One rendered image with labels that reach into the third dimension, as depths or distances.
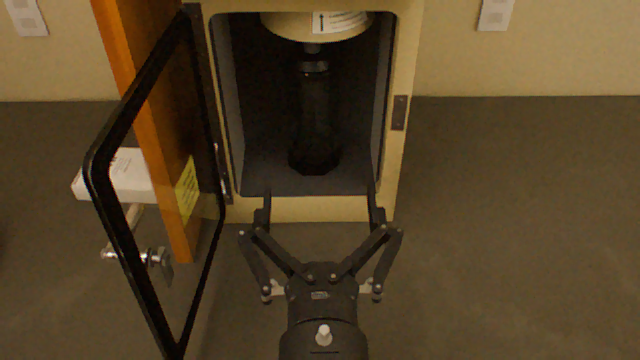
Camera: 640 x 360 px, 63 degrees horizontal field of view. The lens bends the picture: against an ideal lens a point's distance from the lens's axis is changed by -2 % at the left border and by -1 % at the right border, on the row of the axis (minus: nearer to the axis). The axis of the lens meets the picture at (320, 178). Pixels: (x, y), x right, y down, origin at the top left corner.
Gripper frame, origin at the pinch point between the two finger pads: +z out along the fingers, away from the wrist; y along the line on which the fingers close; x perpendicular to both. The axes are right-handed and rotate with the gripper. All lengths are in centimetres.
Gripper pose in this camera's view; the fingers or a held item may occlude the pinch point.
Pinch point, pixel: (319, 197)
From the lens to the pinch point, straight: 69.7
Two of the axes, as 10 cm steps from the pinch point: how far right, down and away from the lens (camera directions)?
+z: -0.2, -7.0, 7.1
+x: 0.0, 7.1, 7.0
